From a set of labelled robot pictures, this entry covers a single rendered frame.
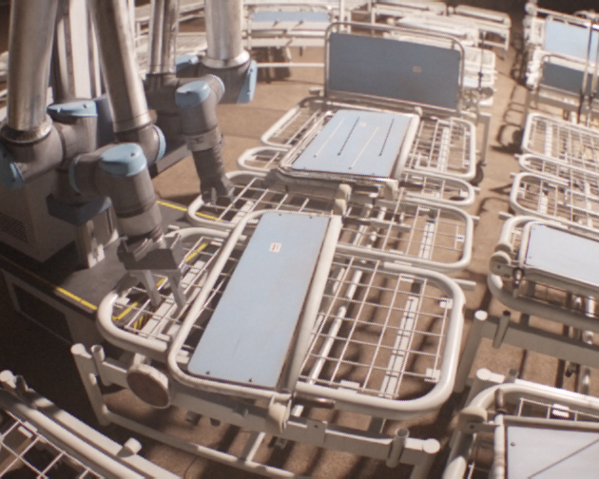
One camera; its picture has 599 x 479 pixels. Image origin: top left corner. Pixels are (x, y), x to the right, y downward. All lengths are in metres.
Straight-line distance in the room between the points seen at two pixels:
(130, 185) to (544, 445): 0.95
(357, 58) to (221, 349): 1.93
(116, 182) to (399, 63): 1.97
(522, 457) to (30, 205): 1.59
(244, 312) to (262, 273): 0.16
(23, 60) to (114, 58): 0.22
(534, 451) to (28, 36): 1.35
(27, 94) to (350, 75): 1.93
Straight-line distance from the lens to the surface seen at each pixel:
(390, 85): 2.81
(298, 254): 1.48
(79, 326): 1.82
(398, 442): 1.11
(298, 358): 1.16
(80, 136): 1.46
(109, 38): 1.18
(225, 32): 1.67
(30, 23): 1.20
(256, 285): 1.37
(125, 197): 1.05
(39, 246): 1.90
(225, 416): 1.21
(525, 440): 1.07
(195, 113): 1.37
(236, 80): 1.72
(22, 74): 1.26
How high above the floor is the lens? 1.34
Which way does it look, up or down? 31 degrees down
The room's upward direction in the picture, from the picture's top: straight up
